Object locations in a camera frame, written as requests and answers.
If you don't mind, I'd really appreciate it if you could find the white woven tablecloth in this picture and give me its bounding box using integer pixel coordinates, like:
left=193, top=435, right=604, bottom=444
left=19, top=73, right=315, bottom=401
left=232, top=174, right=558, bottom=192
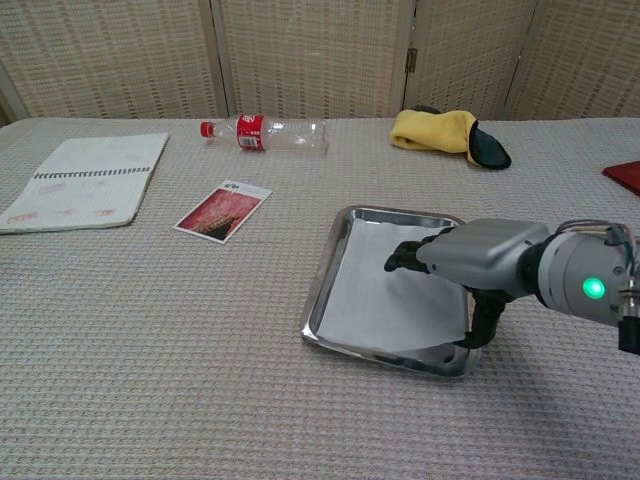
left=0, top=117, right=640, bottom=480

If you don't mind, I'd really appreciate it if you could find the white spiral notebook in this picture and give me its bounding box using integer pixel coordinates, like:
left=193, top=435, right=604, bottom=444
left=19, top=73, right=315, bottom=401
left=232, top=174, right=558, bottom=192
left=0, top=132, right=171, bottom=236

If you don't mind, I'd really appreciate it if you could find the rectangular metal tray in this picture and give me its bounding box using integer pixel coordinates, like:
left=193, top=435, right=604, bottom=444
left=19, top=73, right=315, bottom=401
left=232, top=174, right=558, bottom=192
left=300, top=204, right=481, bottom=379

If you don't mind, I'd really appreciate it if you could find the empty plastic cola bottle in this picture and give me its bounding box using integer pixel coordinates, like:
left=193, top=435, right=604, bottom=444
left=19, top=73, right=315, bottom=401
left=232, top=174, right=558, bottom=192
left=199, top=113, right=330, bottom=157

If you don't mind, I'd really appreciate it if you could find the beige woven screen panel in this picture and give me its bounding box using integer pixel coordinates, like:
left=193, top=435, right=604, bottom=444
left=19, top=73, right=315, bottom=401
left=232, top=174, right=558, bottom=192
left=402, top=0, right=544, bottom=122
left=0, top=0, right=224, bottom=121
left=507, top=0, right=640, bottom=122
left=209, top=0, right=419, bottom=121

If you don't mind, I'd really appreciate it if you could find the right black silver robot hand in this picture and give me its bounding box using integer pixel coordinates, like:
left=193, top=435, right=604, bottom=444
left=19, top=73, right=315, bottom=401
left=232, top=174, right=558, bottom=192
left=383, top=218, right=551, bottom=351

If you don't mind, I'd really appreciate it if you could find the yellow folded cloth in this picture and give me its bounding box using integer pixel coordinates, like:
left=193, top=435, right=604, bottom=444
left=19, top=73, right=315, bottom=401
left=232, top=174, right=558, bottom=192
left=390, top=108, right=480, bottom=165

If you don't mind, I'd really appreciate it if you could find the red picture postcard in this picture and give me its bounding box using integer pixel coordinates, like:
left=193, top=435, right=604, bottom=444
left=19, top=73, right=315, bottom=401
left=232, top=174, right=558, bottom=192
left=172, top=178, right=274, bottom=245

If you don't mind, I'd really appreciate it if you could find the black cloth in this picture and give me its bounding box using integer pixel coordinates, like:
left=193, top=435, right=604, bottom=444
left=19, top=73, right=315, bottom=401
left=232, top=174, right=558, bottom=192
left=412, top=103, right=513, bottom=171

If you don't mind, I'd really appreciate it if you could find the red certificate booklet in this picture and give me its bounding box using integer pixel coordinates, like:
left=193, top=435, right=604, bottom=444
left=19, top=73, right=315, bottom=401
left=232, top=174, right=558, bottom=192
left=601, top=159, right=640, bottom=197

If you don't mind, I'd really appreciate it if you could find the white paper sheet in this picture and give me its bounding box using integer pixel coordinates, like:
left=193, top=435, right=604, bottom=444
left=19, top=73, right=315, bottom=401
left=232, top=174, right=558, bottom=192
left=317, top=218, right=469, bottom=351

